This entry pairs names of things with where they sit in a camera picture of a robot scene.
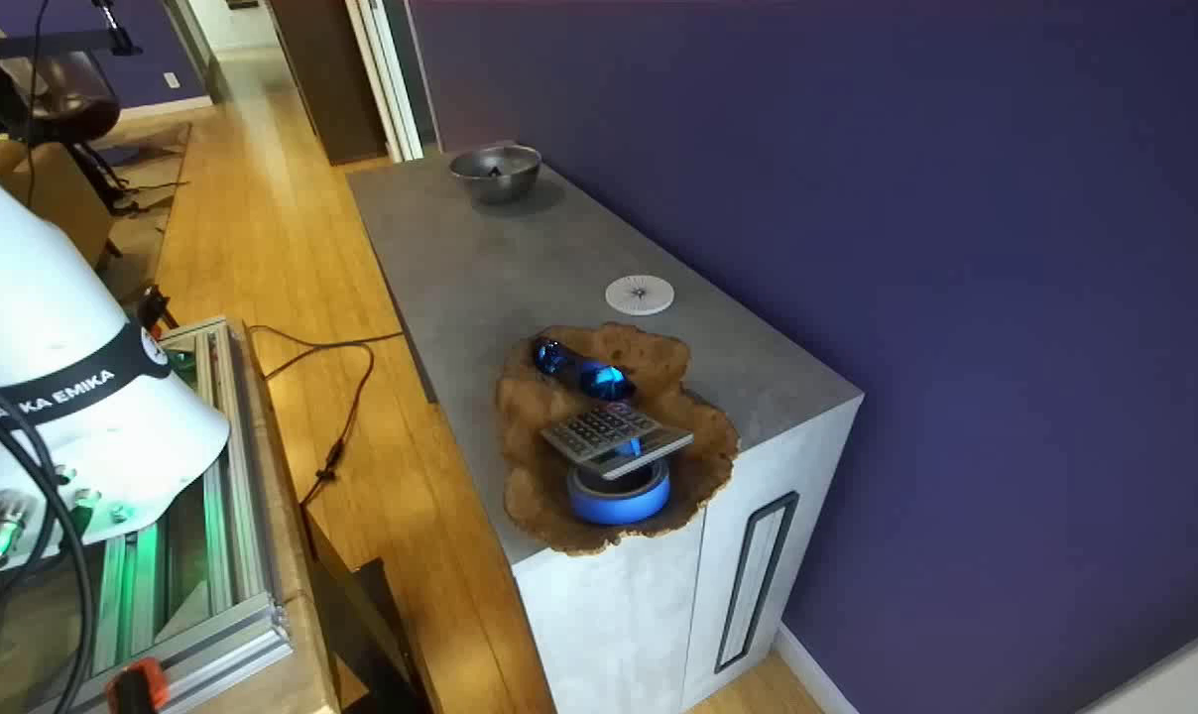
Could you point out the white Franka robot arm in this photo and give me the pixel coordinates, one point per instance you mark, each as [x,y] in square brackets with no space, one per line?
[44,303]

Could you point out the irregular wooden plate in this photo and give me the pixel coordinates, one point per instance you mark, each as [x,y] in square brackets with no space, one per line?
[537,436]

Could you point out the grey calculator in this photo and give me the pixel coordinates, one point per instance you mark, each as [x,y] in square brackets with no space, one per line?
[608,435]

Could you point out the grey concrete cabinet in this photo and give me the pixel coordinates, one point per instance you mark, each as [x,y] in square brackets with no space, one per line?
[495,270]

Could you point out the blue tape roll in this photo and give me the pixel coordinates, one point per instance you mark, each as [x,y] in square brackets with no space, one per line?
[622,504]

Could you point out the grey metal bowl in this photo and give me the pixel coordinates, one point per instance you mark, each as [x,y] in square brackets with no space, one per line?
[499,168]

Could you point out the aluminium profile robot stand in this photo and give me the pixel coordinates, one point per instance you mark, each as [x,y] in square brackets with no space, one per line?
[227,556]

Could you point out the dark office chair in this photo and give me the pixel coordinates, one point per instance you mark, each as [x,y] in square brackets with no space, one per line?
[68,96]

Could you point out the white door frame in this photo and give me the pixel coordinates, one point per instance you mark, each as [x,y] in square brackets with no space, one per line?
[396,66]

